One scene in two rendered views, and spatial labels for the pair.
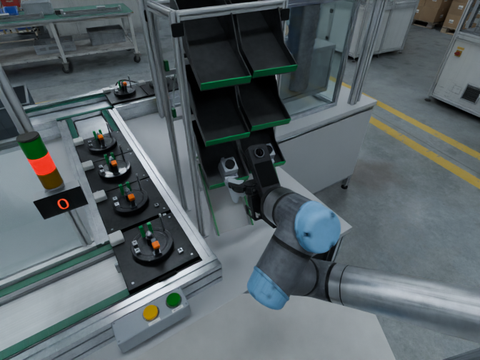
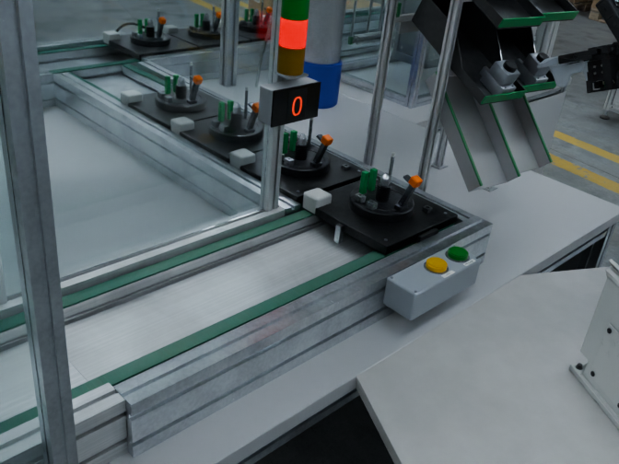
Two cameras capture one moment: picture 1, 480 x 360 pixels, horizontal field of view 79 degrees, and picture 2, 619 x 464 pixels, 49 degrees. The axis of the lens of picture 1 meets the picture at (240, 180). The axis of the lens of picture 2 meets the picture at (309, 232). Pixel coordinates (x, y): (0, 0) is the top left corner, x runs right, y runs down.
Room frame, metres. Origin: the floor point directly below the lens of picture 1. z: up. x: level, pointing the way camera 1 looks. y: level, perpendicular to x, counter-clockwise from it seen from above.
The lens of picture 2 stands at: (-0.62, 0.77, 1.63)
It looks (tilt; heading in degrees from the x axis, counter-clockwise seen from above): 29 degrees down; 345
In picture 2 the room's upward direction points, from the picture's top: 6 degrees clockwise
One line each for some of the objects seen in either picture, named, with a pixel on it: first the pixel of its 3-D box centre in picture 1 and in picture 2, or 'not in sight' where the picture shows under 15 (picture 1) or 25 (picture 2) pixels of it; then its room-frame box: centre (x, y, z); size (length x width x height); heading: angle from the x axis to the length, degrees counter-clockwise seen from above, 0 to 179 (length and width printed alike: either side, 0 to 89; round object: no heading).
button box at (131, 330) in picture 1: (153, 318); (433, 280); (0.39, 0.26, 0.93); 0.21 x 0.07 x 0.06; 123
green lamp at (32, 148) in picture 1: (33, 146); (295, 4); (0.62, 0.52, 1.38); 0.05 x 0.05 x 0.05
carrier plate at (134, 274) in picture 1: (153, 248); (379, 211); (0.62, 0.30, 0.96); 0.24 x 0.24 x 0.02; 33
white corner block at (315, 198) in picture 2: (116, 239); (316, 201); (0.65, 0.44, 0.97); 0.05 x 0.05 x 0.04; 33
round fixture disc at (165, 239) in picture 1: (152, 244); (380, 203); (0.62, 0.30, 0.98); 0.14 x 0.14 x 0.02
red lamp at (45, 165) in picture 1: (41, 162); (293, 31); (0.62, 0.52, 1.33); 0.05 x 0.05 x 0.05
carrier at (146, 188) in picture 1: (128, 195); (300, 148); (0.84, 0.44, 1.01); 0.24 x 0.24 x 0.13; 33
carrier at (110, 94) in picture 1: (123, 86); not in sight; (1.90, 0.78, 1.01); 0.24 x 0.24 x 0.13; 33
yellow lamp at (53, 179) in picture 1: (49, 176); (290, 59); (0.62, 0.52, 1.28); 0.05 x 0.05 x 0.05
